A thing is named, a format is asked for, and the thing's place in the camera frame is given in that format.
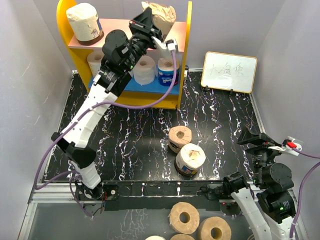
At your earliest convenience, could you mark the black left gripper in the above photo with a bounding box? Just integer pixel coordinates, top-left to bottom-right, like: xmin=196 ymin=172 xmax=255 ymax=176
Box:
xmin=124 ymin=7 xmax=163 ymax=72

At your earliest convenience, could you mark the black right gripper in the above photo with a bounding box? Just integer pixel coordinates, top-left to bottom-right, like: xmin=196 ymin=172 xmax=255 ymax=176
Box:
xmin=237 ymin=124 xmax=285 ymax=186

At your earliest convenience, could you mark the white toilet paper roll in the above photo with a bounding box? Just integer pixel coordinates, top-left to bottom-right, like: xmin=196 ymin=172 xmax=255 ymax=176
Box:
xmin=133 ymin=55 xmax=156 ymax=85

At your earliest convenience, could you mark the blue toilet paper roll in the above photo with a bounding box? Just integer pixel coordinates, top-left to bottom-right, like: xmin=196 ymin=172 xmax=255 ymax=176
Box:
xmin=157 ymin=58 xmax=174 ymax=87

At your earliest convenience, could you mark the cream roll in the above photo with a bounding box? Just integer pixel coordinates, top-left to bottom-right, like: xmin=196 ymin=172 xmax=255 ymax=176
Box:
xmin=66 ymin=2 xmax=104 ymax=46

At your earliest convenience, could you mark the beige roll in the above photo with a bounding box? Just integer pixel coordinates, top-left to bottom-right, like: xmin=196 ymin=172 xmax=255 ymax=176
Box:
xmin=174 ymin=143 xmax=206 ymax=176

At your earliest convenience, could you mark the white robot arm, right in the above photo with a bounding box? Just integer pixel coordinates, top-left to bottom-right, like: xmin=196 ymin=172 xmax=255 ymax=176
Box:
xmin=222 ymin=125 xmax=302 ymax=240

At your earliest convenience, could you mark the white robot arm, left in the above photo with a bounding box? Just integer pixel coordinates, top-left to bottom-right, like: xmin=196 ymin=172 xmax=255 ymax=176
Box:
xmin=51 ymin=7 xmax=163 ymax=200

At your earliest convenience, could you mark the yellow shelf with coloured boards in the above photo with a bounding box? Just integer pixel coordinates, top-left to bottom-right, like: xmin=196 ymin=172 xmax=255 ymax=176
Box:
xmin=56 ymin=0 xmax=192 ymax=109

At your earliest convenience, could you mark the white patterned roll on shelf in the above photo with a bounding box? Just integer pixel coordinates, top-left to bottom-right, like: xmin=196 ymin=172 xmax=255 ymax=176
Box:
xmin=87 ymin=50 xmax=104 ymax=77

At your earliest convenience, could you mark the small white green box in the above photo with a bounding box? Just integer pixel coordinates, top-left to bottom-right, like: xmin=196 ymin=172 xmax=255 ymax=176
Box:
xmin=183 ymin=65 xmax=189 ymax=80

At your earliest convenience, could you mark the brown tape roll, right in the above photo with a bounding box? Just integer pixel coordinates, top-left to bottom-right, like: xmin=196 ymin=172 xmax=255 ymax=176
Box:
xmin=197 ymin=216 xmax=232 ymax=240

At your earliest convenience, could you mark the brown tape roll, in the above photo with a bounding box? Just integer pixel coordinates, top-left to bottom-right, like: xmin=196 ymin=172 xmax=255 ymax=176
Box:
xmin=170 ymin=233 xmax=195 ymax=240
xmin=168 ymin=202 xmax=200 ymax=235
xmin=197 ymin=216 xmax=232 ymax=240

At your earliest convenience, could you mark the brown tape roll, upper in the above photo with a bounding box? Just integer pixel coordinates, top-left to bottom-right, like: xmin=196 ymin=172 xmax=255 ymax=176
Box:
xmin=168 ymin=202 xmax=200 ymax=235

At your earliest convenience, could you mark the brown tape roll, bottom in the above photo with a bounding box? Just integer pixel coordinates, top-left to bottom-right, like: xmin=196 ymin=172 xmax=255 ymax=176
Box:
xmin=170 ymin=233 xmax=195 ymax=240

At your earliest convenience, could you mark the white roll, bottom edge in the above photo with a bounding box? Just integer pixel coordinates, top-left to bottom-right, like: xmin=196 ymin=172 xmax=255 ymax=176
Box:
xmin=145 ymin=235 xmax=166 ymax=240

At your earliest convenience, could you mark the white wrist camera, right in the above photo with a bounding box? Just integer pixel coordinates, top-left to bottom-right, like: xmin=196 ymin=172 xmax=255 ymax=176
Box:
xmin=268 ymin=136 xmax=304 ymax=156

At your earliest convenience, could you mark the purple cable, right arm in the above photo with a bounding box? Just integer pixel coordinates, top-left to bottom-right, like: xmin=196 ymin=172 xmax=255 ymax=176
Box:
xmin=288 ymin=147 xmax=320 ymax=240

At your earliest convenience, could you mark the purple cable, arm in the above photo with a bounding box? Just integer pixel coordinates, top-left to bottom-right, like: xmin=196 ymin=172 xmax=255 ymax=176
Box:
xmin=288 ymin=147 xmax=320 ymax=240
xmin=33 ymin=49 xmax=178 ymax=191

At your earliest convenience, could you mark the whiteboard with yellow frame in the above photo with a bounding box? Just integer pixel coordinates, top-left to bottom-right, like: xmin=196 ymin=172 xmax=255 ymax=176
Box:
xmin=200 ymin=51 xmax=258 ymax=94

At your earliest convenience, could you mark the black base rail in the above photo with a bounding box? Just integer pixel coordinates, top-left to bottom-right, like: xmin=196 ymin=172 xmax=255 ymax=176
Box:
xmin=75 ymin=180 xmax=241 ymax=216

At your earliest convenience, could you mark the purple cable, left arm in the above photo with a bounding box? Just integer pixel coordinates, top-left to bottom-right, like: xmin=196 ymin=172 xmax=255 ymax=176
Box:
xmin=33 ymin=49 xmax=178 ymax=191

